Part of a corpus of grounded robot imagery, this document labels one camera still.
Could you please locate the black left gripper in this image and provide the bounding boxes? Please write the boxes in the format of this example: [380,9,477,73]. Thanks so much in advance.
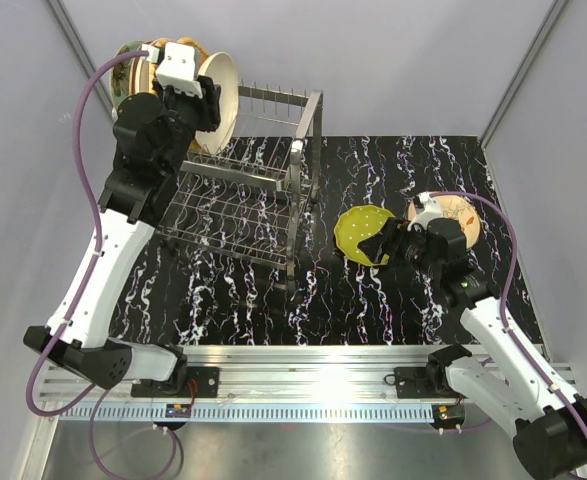
[152,69,220,176]

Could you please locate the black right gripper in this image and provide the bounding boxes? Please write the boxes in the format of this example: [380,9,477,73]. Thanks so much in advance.
[357,217,442,280]

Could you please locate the yellow green plate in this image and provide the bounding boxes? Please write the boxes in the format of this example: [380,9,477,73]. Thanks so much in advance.
[334,205,395,267]

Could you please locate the cream round plate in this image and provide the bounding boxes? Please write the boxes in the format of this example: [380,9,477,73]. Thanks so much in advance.
[190,52,239,154]

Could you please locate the peach bird plate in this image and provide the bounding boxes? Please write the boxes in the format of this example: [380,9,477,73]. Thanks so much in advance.
[129,57,153,96]
[407,192,481,249]

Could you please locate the mint green flower plate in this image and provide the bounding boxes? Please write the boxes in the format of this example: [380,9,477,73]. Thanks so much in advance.
[109,57,139,119]

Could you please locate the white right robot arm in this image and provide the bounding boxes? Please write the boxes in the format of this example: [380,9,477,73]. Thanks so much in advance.
[357,218,587,479]

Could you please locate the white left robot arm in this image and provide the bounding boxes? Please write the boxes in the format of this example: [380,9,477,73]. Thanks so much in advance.
[23,75,221,397]

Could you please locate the stainless steel dish rack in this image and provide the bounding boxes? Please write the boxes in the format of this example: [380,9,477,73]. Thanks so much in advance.
[155,85,324,292]

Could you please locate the black marble pattern mat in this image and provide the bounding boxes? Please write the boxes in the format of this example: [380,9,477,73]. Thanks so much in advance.
[108,134,544,347]

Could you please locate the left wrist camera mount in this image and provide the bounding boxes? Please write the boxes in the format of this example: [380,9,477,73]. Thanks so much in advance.
[140,41,202,99]

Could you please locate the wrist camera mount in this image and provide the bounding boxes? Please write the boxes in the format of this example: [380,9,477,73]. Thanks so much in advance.
[140,41,202,99]
[408,192,444,231]

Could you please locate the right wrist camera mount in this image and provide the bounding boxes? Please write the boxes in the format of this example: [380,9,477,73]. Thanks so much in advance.
[408,192,444,231]

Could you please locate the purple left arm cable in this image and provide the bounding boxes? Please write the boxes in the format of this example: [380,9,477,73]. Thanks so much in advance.
[25,45,182,479]

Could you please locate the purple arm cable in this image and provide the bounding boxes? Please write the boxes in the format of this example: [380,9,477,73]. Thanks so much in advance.
[387,190,587,480]
[25,45,182,479]

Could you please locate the aluminium mounting rail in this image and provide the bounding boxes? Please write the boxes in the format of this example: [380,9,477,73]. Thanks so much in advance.
[37,344,587,424]

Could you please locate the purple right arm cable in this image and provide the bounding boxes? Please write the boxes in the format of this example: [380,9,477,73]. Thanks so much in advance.
[387,190,587,480]

